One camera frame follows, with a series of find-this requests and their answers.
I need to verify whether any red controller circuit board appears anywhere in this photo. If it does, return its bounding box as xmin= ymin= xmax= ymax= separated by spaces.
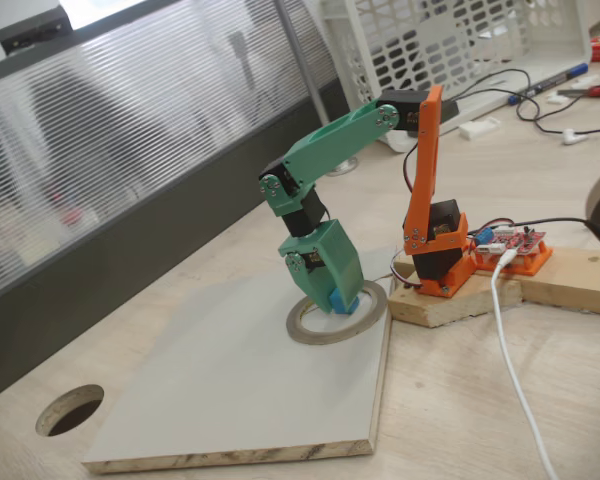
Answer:
xmin=472 ymin=224 xmax=549 ymax=261

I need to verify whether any white plastic printed part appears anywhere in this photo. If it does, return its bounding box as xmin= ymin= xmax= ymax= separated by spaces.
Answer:
xmin=458 ymin=115 xmax=502 ymax=141

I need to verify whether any grey ring of tape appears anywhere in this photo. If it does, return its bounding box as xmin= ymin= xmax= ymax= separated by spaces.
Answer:
xmin=285 ymin=279 xmax=389 ymax=346

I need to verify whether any white USB cable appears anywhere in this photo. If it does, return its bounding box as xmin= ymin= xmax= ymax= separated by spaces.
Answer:
xmin=489 ymin=249 xmax=561 ymax=480

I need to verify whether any ribbed translucent desk partition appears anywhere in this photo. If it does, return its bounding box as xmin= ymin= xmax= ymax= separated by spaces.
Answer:
xmin=0 ymin=0 xmax=359 ymax=407

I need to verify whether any wooden base plank with holes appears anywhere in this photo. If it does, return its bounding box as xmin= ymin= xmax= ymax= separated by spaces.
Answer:
xmin=519 ymin=244 xmax=600 ymax=317

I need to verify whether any orange controller board mount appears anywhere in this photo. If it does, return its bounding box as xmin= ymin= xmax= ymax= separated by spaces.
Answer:
xmin=472 ymin=239 xmax=554 ymax=278

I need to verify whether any white perforated plastic basket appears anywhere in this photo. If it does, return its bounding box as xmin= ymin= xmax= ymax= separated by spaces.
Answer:
xmin=322 ymin=0 xmax=592 ymax=154

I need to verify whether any thick wooden base block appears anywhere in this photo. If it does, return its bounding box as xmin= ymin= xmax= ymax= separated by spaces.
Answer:
xmin=387 ymin=252 xmax=525 ymax=329

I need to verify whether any small blue cube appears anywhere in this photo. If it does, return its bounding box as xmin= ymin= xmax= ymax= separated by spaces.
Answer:
xmin=328 ymin=288 xmax=360 ymax=316

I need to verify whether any grey metal post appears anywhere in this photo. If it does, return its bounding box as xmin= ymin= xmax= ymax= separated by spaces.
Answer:
xmin=274 ymin=0 xmax=361 ymax=177

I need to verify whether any white-topped chipboard panel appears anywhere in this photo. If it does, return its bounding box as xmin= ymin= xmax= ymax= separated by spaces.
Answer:
xmin=81 ymin=247 xmax=396 ymax=475

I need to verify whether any blue capped marker pen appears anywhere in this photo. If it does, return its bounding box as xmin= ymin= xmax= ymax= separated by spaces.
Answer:
xmin=508 ymin=62 xmax=589 ymax=105

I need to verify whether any black box device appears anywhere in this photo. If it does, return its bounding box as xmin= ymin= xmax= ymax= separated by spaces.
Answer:
xmin=0 ymin=4 xmax=71 ymax=54

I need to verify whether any thin black cable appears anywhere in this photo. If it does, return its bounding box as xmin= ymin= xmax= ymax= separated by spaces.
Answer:
xmin=452 ymin=68 xmax=534 ymax=104
xmin=457 ymin=87 xmax=600 ymax=136

